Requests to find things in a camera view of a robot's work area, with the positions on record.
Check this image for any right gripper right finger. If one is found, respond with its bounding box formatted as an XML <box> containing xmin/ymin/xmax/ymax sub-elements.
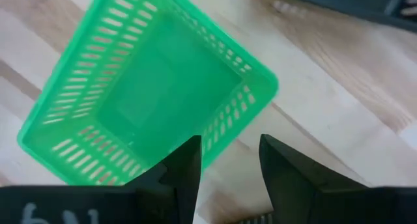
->
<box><xmin>259</xmin><ymin>134</ymin><xmax>417</xmax><ymax>224</ymax></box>

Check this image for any black plastic basket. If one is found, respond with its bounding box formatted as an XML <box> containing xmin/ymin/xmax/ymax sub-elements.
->
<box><xmin>272</xmin><ymin>0</ymin><xmax>417</xmax><ymax>33</ymax></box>

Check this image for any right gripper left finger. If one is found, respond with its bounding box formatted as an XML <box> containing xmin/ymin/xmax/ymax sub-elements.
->
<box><xmin>0</xmin><ymin>135</ymin><xmax>203</xmax><ymax>224</ymax></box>

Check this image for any green plastic basket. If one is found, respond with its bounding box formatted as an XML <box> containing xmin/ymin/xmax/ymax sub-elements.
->
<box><xmin>16</xmin><ymin>0</ymin><xmax>280</xmax><ymax>187</ymax></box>

